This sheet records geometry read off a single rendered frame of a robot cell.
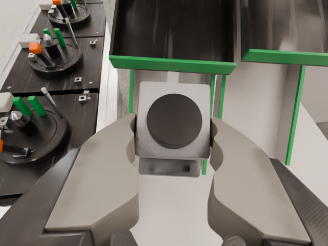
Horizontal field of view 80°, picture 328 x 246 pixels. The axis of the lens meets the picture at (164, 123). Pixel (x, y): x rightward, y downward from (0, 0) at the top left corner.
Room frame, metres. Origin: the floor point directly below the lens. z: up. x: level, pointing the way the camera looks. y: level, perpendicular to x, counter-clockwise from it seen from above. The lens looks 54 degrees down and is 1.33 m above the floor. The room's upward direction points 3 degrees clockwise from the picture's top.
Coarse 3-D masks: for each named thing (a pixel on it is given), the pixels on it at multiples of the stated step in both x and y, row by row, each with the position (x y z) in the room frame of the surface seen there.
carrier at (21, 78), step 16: (48, 32) 0.50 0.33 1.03; (48, 48) 0.45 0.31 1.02; (64, 48) 0.49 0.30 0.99; (80, 48) 0.50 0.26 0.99; (96, 48) 0.53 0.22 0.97; (16, 64) 0.44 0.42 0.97; (32, 64) 0.42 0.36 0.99; (64, 64) 0.43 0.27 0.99; (80, 64) 0.45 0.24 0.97; (96, 64) 0.46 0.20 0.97; (16, 80) 0.37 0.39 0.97; (32, 80) 0.38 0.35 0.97; (48, 80) 0.38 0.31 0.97; (64, 80) 0.39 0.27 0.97; (96, 80) 0.39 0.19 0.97; (16, 96) 0.33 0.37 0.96
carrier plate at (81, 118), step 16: (64, 96) 0.33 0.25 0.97; (96, 96) 0.33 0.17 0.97; (0, 112) 0.27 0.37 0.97; (64, 112) 0.28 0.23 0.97; (80, 112) 0.28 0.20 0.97; (96, 112) 0.29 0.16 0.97; (80, 128) 0.24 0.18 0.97; (80, 144) 0.20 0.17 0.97; (0, 160) 0.15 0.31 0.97; (48, 160) 0.16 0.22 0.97; (0, 176) 0.12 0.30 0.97; (16, 176) 0.12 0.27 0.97; (32, 176) 0.12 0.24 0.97; (0, 192) 0.09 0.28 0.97; (16, 192) 0.09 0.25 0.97
